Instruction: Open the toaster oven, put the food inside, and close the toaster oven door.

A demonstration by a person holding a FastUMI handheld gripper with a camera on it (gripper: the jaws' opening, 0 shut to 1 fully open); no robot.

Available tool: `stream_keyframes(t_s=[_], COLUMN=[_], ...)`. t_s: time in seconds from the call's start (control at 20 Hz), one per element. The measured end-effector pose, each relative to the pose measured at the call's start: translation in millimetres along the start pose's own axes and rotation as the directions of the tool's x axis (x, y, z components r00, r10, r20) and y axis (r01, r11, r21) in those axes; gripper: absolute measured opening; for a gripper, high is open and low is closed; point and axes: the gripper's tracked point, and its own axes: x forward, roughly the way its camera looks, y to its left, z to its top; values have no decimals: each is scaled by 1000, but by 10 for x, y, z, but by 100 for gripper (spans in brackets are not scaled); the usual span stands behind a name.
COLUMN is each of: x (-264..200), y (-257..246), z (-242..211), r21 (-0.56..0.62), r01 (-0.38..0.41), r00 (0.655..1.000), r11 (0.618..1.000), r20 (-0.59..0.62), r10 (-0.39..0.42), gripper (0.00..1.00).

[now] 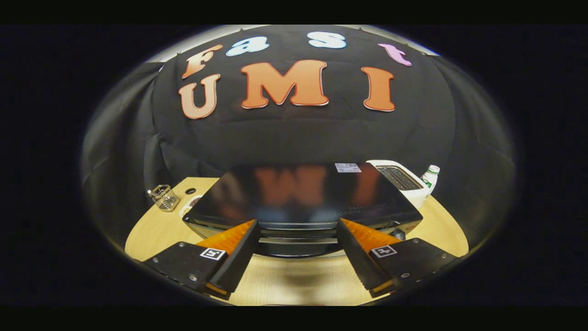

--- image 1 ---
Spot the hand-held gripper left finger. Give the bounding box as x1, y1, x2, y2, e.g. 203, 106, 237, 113
133, 220, 261, 302

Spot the white pop-up toaster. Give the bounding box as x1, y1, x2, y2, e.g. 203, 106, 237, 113
366, 160, 431, 210

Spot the black toaster oven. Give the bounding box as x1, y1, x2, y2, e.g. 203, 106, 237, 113
182, 162, 423, 259

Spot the black backdrop cloth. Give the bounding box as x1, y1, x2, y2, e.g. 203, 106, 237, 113
80, 25, 517, 258

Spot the white divided snack dish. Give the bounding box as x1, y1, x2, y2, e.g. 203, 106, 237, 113
178, 194, 203, 217

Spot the wire mesh basket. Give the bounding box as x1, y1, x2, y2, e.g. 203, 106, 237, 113
147, 184, 181, 212

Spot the white bottle green label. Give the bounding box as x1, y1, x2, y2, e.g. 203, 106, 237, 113
420, 165, 441, 196

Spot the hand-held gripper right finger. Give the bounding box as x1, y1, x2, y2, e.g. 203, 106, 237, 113
337, 218, 460, 299

